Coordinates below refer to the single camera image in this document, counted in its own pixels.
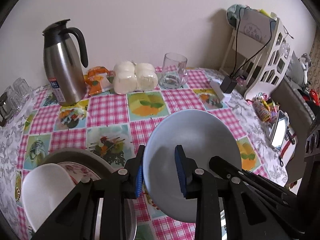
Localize stainless steel thermos jug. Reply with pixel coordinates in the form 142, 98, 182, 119
42, 19, 88, 107

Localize white square bowl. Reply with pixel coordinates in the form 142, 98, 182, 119
22, 163, 75, 231

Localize black power adapter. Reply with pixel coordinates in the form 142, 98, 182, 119
220, 76, 237, 94

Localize floral rim round plate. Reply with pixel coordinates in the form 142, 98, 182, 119
58, 161, 100, 185

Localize smartphone on stand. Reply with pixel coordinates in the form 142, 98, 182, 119
269, 110, 289, 151

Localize clear drinking glass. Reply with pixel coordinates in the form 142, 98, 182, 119
13, 77, 33, 103
5, 86, 23, 114

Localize colourful candy roll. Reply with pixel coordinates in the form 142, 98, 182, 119
253, 98, 279, 123

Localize clear glass mug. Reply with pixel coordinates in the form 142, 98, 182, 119
160, 53, 188, 89

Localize grey chair back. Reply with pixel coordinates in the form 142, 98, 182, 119
271, 77, 315, 184

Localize white paper bag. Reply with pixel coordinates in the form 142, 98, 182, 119
226, 4, 276, 44

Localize light blue bowl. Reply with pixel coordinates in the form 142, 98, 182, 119
143, 109, 241, 223

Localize stainless steel round plate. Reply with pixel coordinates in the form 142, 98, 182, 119
41, 148, 137, 239

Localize orange snack packet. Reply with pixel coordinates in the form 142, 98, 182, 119
84, 66, 114, 96

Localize black cable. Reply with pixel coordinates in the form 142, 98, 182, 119
228, 4, 278, 78

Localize glass coffee pot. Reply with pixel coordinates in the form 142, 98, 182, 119
0, 92, 13, 127

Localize packed white steamed buns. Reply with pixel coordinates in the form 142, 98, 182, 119
113, 61, 158, 94

